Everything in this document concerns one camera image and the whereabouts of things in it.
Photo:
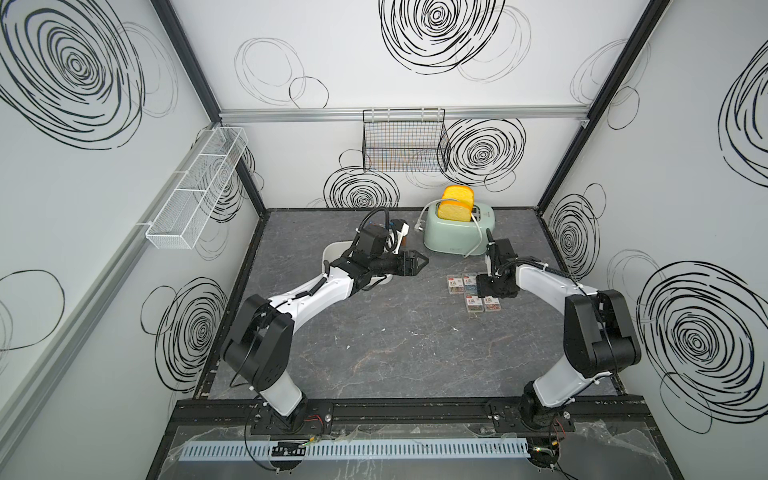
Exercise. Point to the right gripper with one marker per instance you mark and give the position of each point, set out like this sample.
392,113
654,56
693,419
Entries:
483,289

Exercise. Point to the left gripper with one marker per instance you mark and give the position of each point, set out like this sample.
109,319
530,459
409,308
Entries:
407,258

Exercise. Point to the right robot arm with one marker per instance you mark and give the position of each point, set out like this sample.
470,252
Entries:
599,339

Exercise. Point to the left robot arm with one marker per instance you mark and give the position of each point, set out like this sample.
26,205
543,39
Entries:
258,344

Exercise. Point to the white storage box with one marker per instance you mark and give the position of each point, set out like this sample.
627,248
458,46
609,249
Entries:
336,249

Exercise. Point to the mint green toaster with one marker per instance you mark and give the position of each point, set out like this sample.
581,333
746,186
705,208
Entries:
459,238

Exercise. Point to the yellow toast slice front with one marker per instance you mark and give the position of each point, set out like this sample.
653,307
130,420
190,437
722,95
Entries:
454,210

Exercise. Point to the yellow toast slice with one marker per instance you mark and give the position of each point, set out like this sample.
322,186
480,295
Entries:
454,210
459,193

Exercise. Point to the yellow toast slice back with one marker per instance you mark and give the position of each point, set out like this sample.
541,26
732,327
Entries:
459,193

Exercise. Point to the black wire basket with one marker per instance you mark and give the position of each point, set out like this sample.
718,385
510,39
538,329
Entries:
404,146

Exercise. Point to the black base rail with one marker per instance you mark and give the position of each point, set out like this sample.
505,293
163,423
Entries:
331,416

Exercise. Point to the white slotted cable duct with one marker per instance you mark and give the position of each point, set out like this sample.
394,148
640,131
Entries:
386,449

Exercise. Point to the aluminium wall rail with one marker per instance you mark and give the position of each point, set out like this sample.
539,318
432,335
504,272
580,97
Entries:
350,114

